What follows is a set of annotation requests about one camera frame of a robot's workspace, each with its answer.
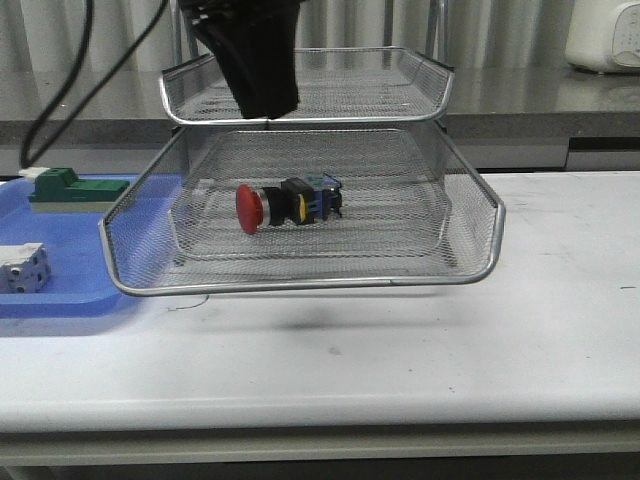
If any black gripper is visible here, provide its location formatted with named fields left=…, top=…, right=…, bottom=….
left=178, top=0, right=301, bottom=119

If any red emergency stop button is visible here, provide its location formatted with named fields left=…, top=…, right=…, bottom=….
left=235, top=173, right=342, bottom=235

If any silver mesh tray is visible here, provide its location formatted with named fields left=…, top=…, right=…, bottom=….
left=159, top=46, right=454, bottom=126
left=168, top=185, right=451, bottom=260
left=100, top=123, right=505, bottom=296

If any green terminal block component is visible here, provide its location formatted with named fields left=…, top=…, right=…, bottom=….
left=19, top=167, right=129, bottom=213

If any blue plastic tray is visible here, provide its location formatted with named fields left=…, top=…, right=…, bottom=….
left=0, top=173, right=176, bottom=320

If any white appliance in background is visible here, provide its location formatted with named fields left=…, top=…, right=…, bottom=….
left=564, top=0, right=639, bottom=74

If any silver metal rack frame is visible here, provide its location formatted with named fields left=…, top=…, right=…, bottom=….
left=167, top=0, right=457, bottom=268

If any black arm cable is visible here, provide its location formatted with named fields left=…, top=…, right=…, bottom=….
left=19, top=0, right=169, bottom=169

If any thin wire scrap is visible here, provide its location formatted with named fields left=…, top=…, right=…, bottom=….
left=165, top=295, right=210, bottom=313

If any white grey switch block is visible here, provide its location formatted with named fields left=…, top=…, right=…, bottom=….
left=1, top=243, right=51, bottom=294

